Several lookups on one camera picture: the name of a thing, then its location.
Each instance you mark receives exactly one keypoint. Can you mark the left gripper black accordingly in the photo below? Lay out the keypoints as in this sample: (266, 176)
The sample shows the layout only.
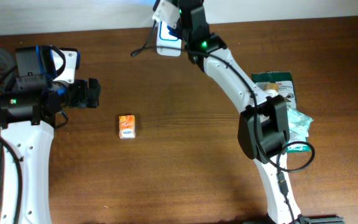
(86, 99)

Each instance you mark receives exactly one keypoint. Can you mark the orange tissue packet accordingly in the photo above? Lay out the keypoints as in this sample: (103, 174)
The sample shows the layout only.
(127, 127)

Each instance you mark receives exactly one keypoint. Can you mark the white tube tan cap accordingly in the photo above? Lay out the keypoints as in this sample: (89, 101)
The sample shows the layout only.
(272, 89)

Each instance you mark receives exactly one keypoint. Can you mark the green 3M gloves package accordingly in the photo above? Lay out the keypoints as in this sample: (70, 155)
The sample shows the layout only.
(286, 90)

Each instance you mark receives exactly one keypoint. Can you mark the mint green plastic packet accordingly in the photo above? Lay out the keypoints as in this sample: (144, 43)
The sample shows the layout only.
(299, 122)

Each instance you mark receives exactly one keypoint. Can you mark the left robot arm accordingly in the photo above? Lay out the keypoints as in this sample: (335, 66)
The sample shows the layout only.
(43, 87)

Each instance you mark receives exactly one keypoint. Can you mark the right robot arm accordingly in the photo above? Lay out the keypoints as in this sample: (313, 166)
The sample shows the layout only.
(263, 132)

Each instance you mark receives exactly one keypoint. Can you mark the white barcode scanner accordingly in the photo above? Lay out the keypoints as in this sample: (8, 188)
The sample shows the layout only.
(170, 45)

